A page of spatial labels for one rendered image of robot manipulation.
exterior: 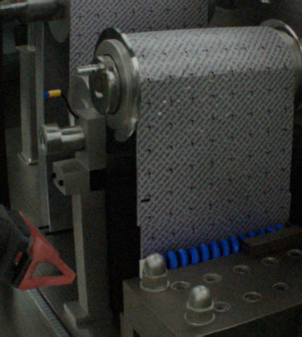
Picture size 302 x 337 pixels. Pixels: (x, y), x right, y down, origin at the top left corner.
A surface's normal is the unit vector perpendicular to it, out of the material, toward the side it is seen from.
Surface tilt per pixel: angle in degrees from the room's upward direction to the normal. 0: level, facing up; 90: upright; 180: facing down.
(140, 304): 90
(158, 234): 90
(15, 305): 0
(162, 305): 0
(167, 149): 90
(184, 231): 90
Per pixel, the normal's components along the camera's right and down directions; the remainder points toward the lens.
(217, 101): 0.44, 0.32
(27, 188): 0.00, -0.93
